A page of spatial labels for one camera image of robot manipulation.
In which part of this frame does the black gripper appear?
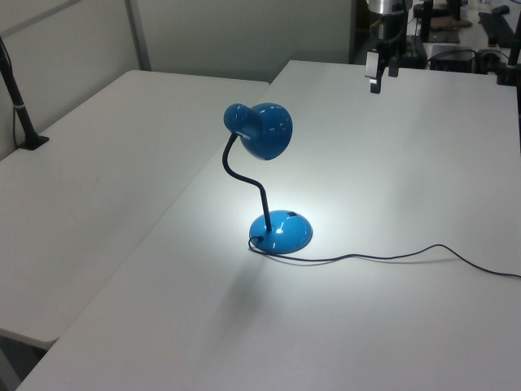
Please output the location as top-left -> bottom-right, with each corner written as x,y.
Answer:
364,15 -> 407,95

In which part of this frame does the black clamp mount pole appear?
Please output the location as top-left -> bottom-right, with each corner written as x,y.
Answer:
495,34 -> 521,86

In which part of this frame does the brown flat object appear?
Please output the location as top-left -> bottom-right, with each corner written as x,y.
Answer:
430,15 -> 474,32

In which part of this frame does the black upright stand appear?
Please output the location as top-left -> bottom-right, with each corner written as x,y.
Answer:
418,0 -> 434,42

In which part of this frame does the black clamped pole stand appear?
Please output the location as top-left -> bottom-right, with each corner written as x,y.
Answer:
0,35 -> 50,150

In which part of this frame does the blue gooseneck desk lamp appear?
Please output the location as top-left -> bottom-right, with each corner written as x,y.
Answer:
221,101 -> 314,256

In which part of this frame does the thin black lamp cord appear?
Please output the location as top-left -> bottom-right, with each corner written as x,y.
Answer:
247,235 -> 521,280

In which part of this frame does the black electronics box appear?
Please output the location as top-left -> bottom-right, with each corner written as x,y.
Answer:
427,44 -> 477,72

